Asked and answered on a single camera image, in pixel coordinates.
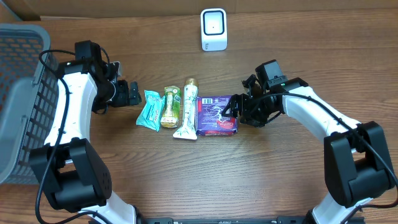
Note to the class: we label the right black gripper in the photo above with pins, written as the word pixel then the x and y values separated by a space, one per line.
pixel 246 100

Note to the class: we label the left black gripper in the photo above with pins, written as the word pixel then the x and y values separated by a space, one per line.
pixel 125 93

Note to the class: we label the teal plastic packet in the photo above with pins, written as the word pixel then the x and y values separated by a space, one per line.
pixel 152 111

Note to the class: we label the purple Carefree pad pack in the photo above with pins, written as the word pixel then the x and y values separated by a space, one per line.
pixel 209 119

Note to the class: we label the green yellow snack packet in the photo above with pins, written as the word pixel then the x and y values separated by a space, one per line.
pixel 170 115

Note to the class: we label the white bamboo print tube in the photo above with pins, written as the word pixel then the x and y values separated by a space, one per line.
pixel 187 129

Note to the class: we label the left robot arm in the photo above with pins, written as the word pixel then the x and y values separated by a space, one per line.
pixel 71 174

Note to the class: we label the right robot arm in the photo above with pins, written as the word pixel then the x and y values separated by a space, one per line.
pixel 357 163

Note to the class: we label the white barcode scanner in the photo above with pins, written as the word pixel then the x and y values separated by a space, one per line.
pixel 214 32

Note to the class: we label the grey plastic basket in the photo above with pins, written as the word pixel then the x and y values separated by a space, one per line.
pixel 29 95

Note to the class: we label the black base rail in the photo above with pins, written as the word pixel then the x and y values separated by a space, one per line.
pixel 278 220

